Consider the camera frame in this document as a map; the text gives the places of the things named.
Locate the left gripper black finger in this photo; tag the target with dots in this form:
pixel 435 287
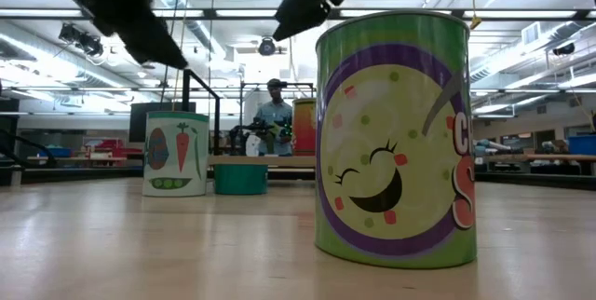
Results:
pixel 153 44

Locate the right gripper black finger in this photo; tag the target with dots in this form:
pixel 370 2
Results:
pixel 300 11

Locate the white vegetables can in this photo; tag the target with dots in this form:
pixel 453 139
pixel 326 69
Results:
pixel 176 151

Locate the orange red corn can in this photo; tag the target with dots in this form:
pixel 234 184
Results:
pixel 305 127

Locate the green soup can smiling face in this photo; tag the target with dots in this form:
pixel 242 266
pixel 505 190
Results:
pixel 396 151

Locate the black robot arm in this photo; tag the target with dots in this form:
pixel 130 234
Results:
pixel 251 128

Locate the black ceiling lamp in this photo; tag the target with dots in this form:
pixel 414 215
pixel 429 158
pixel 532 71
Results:
pixel 564 49
pixel 84 41

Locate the person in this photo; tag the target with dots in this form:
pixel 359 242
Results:
pixel 274 113

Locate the white cylindrical tank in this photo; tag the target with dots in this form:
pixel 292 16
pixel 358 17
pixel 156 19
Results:
pixel 249 104

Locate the red crate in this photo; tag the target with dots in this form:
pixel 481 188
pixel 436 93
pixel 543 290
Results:
pixel 109 145

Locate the teal bowl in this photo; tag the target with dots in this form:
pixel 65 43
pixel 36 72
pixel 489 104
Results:
pixel 240 180

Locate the long wooden table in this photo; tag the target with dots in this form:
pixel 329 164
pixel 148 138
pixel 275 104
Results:
pixel 559 157

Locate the blue plastic bin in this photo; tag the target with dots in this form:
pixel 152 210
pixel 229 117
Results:
pixel 582 145

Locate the black round camera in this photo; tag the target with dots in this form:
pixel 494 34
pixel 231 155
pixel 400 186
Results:
pixel 266 47

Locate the black metal frame bar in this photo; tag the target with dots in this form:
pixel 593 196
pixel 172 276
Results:
pixel 209 13

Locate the wooden shelf with black frame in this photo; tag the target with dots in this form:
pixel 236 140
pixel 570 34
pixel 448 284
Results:
pixel 279 160

